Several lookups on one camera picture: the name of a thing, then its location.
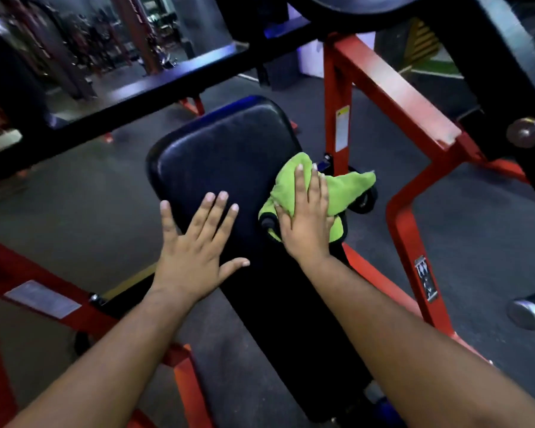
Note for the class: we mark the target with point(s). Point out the person's left hand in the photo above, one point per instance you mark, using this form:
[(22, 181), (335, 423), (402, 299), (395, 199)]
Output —
[(191, 267)]

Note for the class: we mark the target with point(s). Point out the person's right hand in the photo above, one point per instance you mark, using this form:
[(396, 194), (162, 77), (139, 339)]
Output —
[(306, 234)]

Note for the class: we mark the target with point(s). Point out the person's right thumb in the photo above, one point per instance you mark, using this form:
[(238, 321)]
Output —
[(283, 216)]

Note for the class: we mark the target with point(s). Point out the person's right middle finger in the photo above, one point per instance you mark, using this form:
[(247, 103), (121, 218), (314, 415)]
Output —
[(314, 186)]

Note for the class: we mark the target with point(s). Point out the person's left little finger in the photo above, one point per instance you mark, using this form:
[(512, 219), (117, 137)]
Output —
[(169, 223)]

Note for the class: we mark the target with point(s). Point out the person's left thumb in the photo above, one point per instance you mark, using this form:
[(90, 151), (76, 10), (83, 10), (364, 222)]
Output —
[(234, 267)]

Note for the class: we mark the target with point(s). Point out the person's left middle finger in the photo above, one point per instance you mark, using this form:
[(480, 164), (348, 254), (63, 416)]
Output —
[(215, 214)]

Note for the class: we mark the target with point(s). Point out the green microfibre cloth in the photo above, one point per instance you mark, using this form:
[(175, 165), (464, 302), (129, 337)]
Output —
[(343, 191)]

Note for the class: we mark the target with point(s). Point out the person's left forearm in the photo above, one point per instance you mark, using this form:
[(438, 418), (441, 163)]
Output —
[(111, 365)]

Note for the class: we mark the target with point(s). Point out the person's right forearm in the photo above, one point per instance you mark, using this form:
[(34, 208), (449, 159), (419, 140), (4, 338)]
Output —
[(410, 352)]

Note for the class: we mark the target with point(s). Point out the black adjustment knob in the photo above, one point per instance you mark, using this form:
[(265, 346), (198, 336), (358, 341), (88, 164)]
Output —
[(267, 223)]

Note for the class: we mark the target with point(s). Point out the black transport wheel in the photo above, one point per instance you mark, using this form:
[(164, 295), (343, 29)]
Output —
[(365, 201)]

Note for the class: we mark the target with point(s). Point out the black padded bench seat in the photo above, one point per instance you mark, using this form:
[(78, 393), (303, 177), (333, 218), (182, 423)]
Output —
[(240, 160)]

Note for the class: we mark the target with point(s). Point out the white warning label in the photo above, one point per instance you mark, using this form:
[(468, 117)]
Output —
[(342, 129)]

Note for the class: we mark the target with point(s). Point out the black steel crossbar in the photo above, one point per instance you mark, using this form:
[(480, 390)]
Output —
[(160, 89)]

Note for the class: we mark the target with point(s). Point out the black and white sticker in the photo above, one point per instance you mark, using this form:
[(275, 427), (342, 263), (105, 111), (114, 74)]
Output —
[(426, 279)]

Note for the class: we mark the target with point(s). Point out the silver metal plate label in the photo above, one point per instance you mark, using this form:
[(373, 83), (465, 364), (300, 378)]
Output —
[(42, 299)]

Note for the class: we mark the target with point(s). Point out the yellow black striped panel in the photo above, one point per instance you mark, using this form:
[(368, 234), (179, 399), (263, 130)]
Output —
[(421, 42)]

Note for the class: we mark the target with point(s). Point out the gym machines in background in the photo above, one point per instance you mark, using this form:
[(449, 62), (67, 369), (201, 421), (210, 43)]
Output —
[(93, 40)]

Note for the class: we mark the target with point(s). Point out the round silver bolt knob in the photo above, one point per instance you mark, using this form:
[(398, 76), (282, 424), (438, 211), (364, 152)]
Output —
[(526, 132)]

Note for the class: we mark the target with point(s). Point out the red steel machine frame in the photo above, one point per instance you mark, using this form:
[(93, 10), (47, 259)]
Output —
[(401, 111)]

